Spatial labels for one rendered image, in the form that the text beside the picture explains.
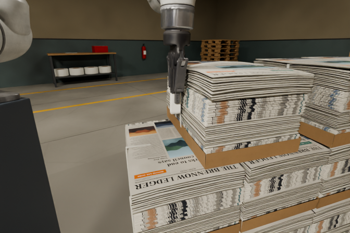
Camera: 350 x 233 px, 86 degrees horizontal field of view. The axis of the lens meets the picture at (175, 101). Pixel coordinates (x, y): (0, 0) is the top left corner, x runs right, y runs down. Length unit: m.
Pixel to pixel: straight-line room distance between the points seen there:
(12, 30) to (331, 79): 0.89
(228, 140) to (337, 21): 7.15
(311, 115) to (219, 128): 0.37
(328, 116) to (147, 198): 0.55
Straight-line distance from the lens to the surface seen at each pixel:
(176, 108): 0.57
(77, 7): 7.05
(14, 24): 0.71
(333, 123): 0.71
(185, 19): 0.51
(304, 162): 0.67
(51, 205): 0.72
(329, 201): 0.88
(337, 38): 7.48
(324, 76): 0.71
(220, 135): 0.47
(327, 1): 7.71
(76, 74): 6.32
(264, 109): 0.51
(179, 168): 0.50
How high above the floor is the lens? 1.12
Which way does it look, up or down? 17 degrees down
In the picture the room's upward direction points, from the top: straight up
